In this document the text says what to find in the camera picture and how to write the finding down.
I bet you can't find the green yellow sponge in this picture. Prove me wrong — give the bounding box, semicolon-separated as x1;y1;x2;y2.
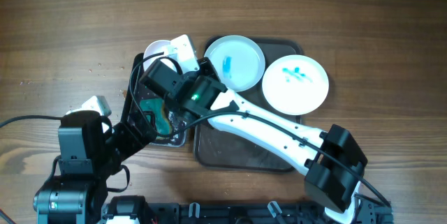
140;98;172;135

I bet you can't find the white plate front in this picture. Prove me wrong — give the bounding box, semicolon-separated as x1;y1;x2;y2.
143;40;177;71

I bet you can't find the white plate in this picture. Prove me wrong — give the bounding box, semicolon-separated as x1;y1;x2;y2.
143;40;177;71
262;54;329;115

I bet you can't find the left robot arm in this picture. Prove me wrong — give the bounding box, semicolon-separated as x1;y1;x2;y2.
33;110;158;223

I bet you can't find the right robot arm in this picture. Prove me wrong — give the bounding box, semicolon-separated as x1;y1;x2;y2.
140;54;367;223

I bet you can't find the small black metal tray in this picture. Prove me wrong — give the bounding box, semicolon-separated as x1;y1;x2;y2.
122;52;198;148

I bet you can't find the brown plastic serving tray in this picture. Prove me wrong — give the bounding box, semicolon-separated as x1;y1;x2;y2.
193;37;304;174

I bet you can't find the pale blue plate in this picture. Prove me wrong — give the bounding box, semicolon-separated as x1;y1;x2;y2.
204;35;265;92

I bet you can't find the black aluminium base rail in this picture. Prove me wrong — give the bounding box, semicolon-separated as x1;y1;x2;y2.
101;201;394;224

